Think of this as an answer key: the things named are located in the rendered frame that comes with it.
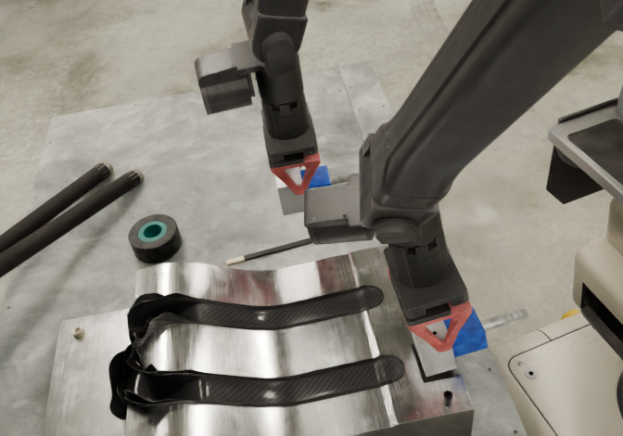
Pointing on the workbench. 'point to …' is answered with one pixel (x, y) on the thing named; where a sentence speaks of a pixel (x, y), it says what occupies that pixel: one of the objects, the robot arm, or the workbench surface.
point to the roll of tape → (155, 238)
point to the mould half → (257, 359)
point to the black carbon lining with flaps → (160, 392)
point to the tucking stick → (268, 251)
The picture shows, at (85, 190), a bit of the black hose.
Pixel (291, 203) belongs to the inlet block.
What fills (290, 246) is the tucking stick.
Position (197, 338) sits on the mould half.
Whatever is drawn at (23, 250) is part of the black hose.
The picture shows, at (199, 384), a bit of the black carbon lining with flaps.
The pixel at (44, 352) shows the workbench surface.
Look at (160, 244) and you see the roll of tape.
